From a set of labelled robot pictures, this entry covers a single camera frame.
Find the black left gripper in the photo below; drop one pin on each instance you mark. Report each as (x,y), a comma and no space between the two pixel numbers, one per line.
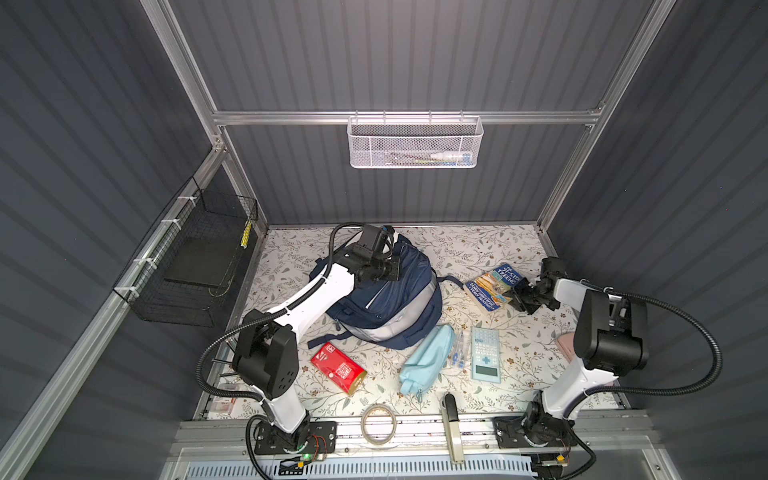
(389,267)

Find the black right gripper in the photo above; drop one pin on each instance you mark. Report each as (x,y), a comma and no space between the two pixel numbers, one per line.
(531,294)

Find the treehouse book dark blue cover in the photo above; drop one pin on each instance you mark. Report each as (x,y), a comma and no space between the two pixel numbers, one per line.
(488,290)

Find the navy blue backpack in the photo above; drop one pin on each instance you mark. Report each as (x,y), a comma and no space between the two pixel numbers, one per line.
(392,314)

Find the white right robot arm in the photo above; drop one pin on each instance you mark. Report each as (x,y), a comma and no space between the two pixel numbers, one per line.
(608,343)

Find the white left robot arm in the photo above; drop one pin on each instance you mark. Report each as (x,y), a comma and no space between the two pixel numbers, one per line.
(266,352)

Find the pink glasses case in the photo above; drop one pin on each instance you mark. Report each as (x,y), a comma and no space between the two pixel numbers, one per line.
(565,344)

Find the blue pens in clear pack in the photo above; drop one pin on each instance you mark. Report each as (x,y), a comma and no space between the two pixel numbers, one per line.
(460,355)

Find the light blue pencil case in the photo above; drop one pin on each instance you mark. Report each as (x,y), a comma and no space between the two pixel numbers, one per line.
(422,368)

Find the floral table mat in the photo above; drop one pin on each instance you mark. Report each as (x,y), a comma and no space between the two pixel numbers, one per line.
(530,357)

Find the light blue calculator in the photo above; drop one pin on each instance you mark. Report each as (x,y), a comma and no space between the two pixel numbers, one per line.
(485,355)

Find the red gold tin box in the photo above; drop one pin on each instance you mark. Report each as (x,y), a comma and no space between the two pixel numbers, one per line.
(337,366)

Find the yellow tag on black basket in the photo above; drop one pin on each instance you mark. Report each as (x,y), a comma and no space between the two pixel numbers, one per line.
(245,237)

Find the markers in white basket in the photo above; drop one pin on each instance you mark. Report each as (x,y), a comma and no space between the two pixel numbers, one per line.
(444,158)

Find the black beige box cutter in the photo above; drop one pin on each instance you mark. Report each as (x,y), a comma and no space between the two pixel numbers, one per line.
(451,422)

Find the clear tape roll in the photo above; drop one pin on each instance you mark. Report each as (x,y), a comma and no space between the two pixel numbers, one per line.
(378,425)

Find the white wire mesh basket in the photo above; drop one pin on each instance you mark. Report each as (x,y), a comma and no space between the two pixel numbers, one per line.
(370,136)

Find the black wire mesh basket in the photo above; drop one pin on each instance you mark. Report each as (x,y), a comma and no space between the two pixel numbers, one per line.
(194,268)

